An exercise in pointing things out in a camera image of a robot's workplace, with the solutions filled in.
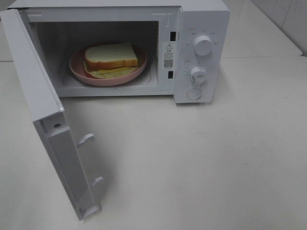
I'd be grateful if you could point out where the white microwave door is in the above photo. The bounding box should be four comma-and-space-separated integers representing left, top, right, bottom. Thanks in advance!
0, 9, 103, 220

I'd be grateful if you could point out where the sandwich with white bread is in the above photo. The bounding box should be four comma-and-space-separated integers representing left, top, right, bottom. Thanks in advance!
83, 43, 139, 79

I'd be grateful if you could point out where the pink plate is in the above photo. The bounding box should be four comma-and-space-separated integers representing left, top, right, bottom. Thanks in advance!
69, 43, 148, 86

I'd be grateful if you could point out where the upper white power knob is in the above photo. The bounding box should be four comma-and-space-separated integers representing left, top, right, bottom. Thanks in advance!
193, 34, 213, 56

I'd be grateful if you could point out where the white microwave oven body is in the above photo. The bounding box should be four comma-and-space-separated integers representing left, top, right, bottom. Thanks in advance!
6, 0, 230, 103

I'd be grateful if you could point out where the lower white timer knob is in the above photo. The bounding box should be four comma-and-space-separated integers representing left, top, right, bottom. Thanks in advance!
190, 67, 208, 84

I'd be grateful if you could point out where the white warning label sticker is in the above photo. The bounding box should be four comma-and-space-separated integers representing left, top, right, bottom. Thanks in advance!
162, 42, 176, 69

